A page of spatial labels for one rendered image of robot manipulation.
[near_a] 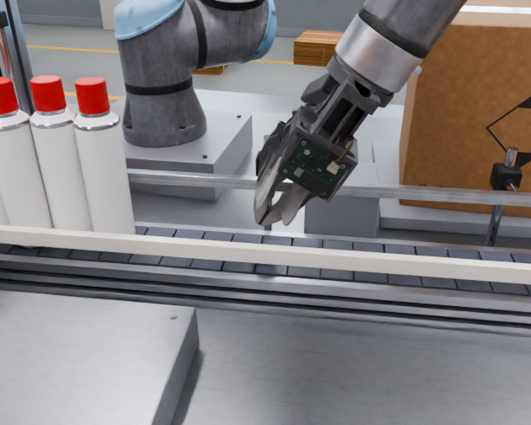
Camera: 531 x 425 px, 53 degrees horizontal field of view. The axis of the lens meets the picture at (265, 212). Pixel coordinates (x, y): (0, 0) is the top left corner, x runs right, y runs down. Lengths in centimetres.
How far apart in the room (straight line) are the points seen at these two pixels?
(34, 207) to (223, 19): 44
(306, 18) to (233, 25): 510
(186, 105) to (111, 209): 33
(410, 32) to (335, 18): 548
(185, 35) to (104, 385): 58
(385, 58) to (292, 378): 33
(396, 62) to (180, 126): 52
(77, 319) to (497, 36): 61
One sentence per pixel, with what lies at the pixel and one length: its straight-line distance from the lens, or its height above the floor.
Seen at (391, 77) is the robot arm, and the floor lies 112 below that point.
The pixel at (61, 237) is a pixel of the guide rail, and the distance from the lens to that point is 68.
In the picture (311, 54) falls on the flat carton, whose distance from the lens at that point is 495.
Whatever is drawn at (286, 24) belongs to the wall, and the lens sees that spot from 607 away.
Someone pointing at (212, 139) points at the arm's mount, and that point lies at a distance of 95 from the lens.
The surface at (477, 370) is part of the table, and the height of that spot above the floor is 83.
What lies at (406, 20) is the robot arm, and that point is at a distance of 50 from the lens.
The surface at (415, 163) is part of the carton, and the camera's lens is 82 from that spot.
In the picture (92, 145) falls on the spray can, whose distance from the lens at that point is 63.
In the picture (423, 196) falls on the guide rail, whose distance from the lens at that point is 66.
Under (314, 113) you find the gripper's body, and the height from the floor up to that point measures 106.
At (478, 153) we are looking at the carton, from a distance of 82.
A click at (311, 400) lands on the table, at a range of 56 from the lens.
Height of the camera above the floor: 125
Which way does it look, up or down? 30 degrees down
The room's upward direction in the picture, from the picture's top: straight up
